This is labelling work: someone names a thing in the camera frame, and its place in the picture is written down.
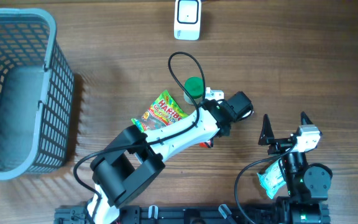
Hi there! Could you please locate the black camera cable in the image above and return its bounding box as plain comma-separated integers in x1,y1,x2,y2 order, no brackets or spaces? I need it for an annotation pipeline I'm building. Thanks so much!
73,51,207,218
233,140,298,224

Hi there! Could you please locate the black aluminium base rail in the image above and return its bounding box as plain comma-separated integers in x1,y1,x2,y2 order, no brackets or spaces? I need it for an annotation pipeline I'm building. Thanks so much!
53,203,331,224

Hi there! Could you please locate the teal white tissue pack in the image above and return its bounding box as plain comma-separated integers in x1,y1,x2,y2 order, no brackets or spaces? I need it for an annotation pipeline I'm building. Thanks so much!
257,159,286,199

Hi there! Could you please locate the black right camera cable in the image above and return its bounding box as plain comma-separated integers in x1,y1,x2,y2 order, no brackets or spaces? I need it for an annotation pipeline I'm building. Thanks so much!
233,140,298,224

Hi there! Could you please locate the red Nescafe stick sachet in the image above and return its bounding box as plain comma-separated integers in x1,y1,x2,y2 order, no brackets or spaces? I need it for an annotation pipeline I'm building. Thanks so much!
199,140,214,148

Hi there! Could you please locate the white barcode scanner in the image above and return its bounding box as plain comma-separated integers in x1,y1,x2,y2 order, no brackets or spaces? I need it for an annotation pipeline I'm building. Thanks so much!
173,0,202,40

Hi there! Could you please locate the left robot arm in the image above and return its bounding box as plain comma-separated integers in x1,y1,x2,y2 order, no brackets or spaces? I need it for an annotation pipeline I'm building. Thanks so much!
86,91,253,223

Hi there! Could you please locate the black left camera cable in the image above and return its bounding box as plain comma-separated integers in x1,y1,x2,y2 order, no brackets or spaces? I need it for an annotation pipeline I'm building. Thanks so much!
73,51,207,218

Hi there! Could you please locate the Haribo gummy candy bag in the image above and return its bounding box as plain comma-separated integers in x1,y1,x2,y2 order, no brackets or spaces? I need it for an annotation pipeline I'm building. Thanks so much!
131,90,188,132

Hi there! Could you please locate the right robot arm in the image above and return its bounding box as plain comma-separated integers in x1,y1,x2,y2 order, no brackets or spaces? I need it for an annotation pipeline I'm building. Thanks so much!
258,112,333,224

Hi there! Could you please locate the grey plastic mesh basket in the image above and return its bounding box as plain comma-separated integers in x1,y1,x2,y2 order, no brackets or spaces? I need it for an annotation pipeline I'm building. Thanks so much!
0,8,75,180

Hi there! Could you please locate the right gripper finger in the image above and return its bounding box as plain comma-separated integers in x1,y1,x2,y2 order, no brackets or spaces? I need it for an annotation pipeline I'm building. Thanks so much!
258,114,275,146
300,111,313,125

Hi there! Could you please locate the green lid plastic jar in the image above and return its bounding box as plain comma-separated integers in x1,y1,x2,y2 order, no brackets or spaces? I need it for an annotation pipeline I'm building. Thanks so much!
183,77,204,105

